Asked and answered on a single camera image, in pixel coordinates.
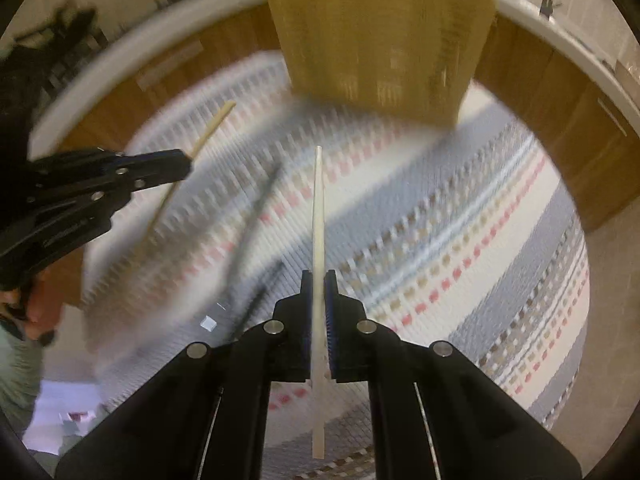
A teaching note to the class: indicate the small white paper piece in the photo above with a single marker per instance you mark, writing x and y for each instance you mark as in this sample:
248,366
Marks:
208,323

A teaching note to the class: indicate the person's left hand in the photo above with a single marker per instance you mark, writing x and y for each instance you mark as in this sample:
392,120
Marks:
30,310

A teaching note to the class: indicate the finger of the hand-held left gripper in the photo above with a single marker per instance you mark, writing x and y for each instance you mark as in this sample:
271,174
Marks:
150,181
160,160

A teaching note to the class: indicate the person's left forearm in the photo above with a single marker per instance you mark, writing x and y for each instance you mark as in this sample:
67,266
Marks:
20,375

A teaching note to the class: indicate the black gas stove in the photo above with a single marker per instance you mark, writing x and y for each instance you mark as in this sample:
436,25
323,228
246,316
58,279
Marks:
75,25

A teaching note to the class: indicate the dark metal utensil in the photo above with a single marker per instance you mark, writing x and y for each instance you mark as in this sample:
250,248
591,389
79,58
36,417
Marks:
255,215

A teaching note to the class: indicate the wooden chopstick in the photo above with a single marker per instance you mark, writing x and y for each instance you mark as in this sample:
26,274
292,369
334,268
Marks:
215,122

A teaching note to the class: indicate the striped woven mat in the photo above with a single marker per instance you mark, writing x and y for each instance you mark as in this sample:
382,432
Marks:
450,210

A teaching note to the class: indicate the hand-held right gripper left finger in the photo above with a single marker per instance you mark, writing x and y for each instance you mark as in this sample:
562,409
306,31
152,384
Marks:
305,320

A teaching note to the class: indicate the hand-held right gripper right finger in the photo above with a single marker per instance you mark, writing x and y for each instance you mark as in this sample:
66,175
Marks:
331,320

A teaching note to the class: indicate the red white object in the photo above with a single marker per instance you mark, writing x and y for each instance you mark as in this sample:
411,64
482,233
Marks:
77,416

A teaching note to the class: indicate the white kitchen countertop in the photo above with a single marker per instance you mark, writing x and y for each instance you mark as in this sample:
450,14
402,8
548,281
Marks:
100,75

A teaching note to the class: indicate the pale chopstick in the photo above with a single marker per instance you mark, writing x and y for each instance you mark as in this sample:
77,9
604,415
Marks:
318,210

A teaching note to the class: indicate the beige slotted utensil basket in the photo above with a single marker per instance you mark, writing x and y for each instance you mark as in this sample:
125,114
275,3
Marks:
375,35

